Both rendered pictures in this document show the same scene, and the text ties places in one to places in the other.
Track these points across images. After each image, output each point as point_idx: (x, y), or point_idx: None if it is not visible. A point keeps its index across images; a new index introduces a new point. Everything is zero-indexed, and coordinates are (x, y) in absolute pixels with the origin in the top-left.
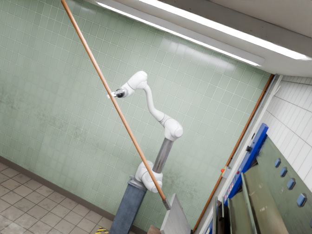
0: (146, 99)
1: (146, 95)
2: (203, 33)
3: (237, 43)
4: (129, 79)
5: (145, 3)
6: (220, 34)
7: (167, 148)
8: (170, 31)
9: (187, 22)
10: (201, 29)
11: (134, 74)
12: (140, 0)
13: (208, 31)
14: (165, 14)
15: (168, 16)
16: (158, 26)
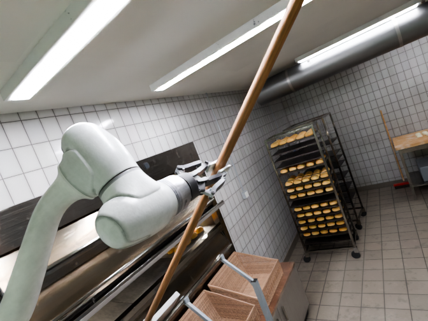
0: (51, 251)
1: (57, 230)
2: (83, 48)
3: (88, 71)
4: (130, 155)
5: (184, 20)
6: (116, 63)
7: None
8: (99, 28)
9: (140, 45)
10: (112, 50)
11: (111, 135)
12: (192, 21)
13: (116, 56)
14: (156, 29)
15: (143, 27)
16: (114, 12)
